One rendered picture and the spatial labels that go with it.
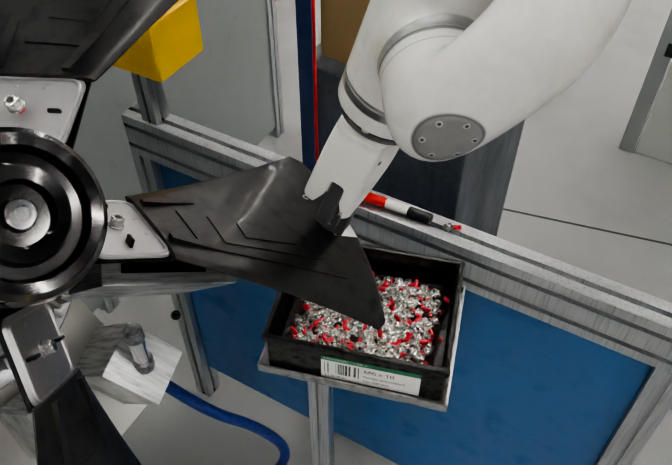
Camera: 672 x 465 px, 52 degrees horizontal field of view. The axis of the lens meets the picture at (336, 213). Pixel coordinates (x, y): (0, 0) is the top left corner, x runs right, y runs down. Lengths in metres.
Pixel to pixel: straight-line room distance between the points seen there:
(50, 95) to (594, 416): 0.88
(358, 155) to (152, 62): 0.49
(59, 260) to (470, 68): 0.30
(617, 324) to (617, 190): 1.49
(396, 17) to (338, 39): 0.63
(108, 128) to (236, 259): 1.16
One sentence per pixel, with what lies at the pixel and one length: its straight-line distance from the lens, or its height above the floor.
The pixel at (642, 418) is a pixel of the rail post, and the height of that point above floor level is 0.65.
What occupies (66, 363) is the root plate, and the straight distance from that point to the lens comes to 0.60.
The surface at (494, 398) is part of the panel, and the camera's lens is 1.21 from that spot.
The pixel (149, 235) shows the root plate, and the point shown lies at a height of 1.13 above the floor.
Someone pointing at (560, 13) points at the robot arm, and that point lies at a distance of 0.42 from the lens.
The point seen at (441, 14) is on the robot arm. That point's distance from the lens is 0.47.
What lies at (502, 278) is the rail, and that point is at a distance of 0.95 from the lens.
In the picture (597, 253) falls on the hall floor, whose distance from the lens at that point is 2.19.
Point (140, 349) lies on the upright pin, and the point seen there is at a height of 0.97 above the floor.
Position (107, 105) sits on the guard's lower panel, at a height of 0.57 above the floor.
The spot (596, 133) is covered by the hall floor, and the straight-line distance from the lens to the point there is 2.62.
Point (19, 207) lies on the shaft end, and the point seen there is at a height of 1.23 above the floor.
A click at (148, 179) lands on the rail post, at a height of 0.72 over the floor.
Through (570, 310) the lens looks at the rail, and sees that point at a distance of 0.95.
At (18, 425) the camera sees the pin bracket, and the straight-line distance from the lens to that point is 0.74.
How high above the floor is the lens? 1.55
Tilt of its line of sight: 46 degrees down
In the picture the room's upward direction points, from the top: straight up
